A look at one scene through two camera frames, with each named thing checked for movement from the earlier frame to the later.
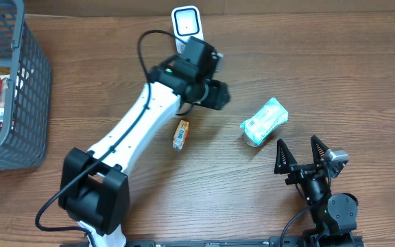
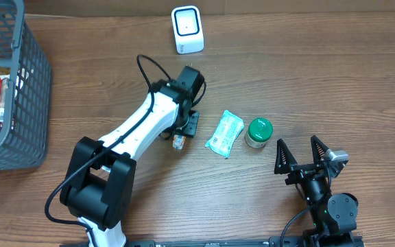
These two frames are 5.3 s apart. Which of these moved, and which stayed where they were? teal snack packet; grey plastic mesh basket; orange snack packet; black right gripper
Moved: teal snack packet
Stayed: grey plastic mesh basket; black right gripper; orange snack packet
